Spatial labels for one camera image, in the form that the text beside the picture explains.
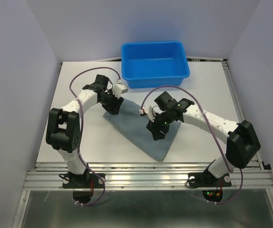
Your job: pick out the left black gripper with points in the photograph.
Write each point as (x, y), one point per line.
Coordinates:
(114, 109)

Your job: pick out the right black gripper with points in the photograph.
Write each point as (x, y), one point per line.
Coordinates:
(154, 128)

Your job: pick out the light denim skirt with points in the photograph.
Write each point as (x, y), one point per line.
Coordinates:
(132, 126)

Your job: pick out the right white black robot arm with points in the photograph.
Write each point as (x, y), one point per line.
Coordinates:
(241, 141)

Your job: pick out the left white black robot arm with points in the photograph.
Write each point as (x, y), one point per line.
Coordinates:
(64, 127)

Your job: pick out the blue plastic bin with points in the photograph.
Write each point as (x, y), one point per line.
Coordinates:
(153, 64)

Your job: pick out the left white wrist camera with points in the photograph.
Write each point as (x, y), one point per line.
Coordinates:
(119, 89)

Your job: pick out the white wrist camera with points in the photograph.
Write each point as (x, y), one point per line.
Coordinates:
(119, 89)
(148, 111)

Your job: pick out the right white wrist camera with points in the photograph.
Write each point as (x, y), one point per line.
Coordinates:
(148, 111)

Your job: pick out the aluminium extrusion frame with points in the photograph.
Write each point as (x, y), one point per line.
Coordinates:
(140, 192)

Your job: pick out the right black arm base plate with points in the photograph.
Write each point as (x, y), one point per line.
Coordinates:
(207, 180)

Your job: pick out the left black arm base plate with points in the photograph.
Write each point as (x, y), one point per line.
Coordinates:
(84, 181)

